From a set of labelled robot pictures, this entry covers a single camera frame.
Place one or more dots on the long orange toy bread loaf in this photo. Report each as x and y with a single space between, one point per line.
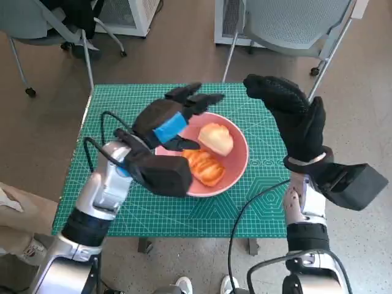
208 171

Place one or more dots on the green cutting mat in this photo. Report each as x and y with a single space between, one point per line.
153 214

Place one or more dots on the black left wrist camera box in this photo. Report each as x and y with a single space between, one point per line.
165 174

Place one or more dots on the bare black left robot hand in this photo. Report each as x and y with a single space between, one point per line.
156 116

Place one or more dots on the grey-blue office chair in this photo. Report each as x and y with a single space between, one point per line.
27 18

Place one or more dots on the white mesh cabinet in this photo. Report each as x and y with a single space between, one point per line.
137 15
225 18

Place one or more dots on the round toy bread bun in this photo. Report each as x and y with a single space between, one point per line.
216 139

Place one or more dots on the grey mesh office chair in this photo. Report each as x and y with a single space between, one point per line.
291 27

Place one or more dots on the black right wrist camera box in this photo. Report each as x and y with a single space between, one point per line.
355 186

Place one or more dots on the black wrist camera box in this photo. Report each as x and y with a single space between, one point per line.
355 186
165 174

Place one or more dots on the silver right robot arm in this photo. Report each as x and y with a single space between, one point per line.
307 239

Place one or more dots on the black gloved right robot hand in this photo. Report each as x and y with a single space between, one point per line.
298 125

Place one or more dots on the white shoe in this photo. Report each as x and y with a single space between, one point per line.
184 284
229 284

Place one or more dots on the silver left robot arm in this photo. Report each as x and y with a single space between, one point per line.
101 190

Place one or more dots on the black garment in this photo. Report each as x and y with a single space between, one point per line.
79 15

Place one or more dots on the pink bowl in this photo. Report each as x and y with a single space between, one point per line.
235 171

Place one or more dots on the grey table leg bracket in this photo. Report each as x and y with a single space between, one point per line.
253 247
144 245

